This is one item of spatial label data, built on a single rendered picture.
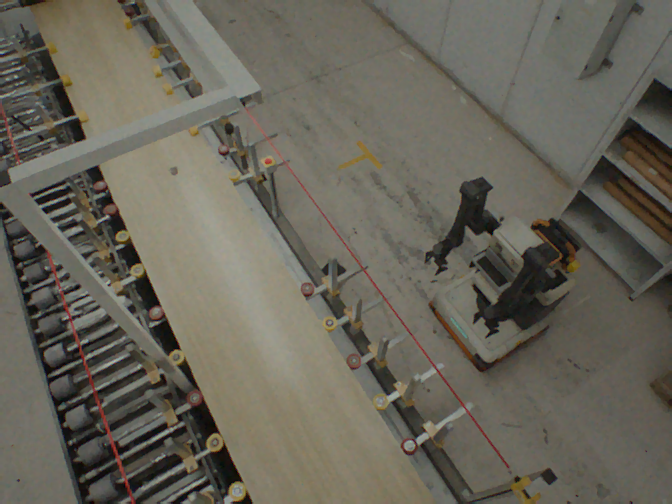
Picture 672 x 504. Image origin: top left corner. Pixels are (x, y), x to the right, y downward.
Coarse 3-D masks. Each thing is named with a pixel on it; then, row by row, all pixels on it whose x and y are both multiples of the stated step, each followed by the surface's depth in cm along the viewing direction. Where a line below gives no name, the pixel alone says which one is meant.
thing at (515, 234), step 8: (512, 216) 239; (504, 224) 240; (512, 224) 238; (520, 224) 236; (496, 232) 242; (504, 232) 239; (512, 232) 237; (520, 232) 235; (528, 232) 233; (504, 240) 239; (512, 240) 237; (520, 240) 235; (528, 240) 232; (536, 240) 231; (512, 248) 237; (520, 248) 234; (520, 256) 234
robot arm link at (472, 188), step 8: (464, 184) 219; (472, 184) 219; (480, 184) 220; (488, 184) 220; (464, 192) 220; (472, 192) 217; (480, 192) 217; (488, 192) 225; (472, 200) 219; (480, 208) 236; (472, 216) 245; (480, 216) 244; (480, 224) 247; (480, 232) 253
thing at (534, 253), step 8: (536, 248) 200; (544, 248) 201; (552, 248) 203; (528, 256) 201; (536, 256) 198; (544, 256) 199; (552, 256) 199; (536, 264) 198; (536, 280) 225; (536, 288) 228
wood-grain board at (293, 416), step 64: (64, 64) 375; (128, 64) 375; (128, 192) 306; (192, 192) 307; (192, 256) 281; (256, 256) 281; (192, 320) 259; (256, 320) 260; (256, 384) 241; (320, 384) 242; (256, 448) 225; (320, 448) 225; (384, 448) 225
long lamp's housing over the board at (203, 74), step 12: (144, 0) 170; (156, 0) 163; (156, 12) 163; (168, 12) 159; (168, 24) 157; (168, 36) 159; (180, 36) 152; (180, 48) 153; (192, 48) 149; (192, 60) 148; (204, 72) 143; (204, 84) 144; (216, 84) 140
